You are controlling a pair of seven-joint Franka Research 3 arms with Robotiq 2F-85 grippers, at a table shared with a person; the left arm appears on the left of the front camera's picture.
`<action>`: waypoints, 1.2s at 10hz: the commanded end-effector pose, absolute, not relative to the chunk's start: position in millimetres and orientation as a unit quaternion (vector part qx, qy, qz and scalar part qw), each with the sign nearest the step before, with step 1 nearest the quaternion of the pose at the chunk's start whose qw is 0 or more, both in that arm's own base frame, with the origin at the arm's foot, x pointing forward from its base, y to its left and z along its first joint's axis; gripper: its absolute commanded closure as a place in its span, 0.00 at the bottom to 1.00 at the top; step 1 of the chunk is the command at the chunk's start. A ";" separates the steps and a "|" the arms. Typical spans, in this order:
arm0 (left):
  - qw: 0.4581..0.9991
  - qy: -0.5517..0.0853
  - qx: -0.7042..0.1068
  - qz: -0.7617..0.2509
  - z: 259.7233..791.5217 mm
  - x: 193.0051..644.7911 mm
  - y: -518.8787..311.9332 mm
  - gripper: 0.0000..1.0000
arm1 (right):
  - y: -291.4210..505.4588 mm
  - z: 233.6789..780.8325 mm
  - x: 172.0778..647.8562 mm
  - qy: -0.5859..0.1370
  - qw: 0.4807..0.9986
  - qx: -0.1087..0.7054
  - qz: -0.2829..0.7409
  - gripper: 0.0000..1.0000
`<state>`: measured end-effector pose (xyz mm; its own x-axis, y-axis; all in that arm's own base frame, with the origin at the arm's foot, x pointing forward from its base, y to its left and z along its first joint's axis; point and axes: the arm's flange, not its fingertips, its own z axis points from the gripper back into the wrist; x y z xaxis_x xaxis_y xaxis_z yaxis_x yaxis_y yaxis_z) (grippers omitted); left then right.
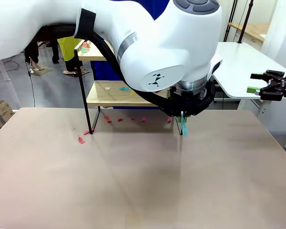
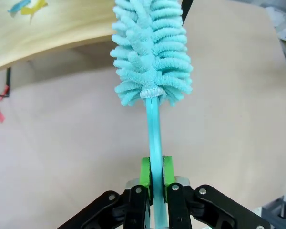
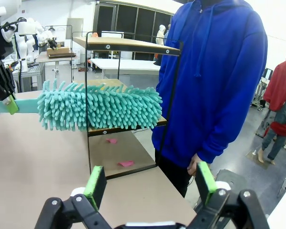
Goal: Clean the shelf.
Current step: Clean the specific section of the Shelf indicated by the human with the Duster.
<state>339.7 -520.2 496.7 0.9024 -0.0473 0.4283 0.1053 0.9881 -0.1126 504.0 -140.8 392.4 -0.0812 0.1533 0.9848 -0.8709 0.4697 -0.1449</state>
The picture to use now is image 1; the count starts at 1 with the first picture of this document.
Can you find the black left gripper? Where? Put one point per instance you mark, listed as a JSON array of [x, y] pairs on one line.
[[181, 102]]

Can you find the black frame two-tier wooden shelf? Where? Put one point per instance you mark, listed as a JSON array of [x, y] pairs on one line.
[[105, 97]]

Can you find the large white desk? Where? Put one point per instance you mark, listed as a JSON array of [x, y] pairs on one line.
[[240, 59]]

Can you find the magenta paper scrap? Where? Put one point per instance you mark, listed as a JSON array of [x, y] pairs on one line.
[[169, 120], [143, 119]]

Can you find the small white desk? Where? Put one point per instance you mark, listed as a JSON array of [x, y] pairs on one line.
[[3, 71]]

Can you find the person in yellow apron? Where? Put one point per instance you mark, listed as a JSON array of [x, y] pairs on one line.
[[68, 50]]

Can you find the teal chenille duster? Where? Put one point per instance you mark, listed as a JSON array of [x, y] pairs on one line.
[[184, 126]]

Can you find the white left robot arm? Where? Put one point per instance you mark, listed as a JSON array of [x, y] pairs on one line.
[[171, 43]]

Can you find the black tripod pole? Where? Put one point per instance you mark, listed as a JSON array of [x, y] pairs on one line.
[[246, 21]]

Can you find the light wooden table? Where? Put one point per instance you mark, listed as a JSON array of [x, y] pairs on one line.
[[252, 29]]

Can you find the orange paper scrap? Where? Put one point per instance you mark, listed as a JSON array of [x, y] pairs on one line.
[[85, 44]]

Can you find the green paper scrap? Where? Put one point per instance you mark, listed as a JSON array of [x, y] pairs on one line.
[[84, 49]]

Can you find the teal paper scrap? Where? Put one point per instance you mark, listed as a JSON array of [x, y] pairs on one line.
[[125, 88]]

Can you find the person in dark clothes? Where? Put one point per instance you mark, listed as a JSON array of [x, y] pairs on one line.
[[32, 55]]

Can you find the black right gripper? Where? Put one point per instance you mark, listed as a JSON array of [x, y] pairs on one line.
[[284, 83]]

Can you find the cardboard box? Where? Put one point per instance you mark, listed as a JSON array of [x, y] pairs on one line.
[[4, 109]]

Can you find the black tripod legs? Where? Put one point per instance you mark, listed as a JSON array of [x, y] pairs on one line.
[[231, 14]]

